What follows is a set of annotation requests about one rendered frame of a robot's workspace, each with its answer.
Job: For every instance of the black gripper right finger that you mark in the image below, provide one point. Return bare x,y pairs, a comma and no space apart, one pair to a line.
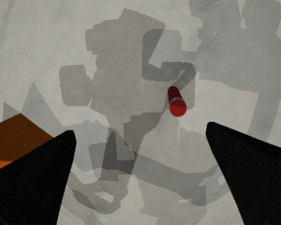
252,169

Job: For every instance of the dark red peg with white band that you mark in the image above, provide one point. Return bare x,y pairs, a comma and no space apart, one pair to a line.
177,104

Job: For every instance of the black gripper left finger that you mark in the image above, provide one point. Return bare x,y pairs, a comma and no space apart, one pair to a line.
32,187

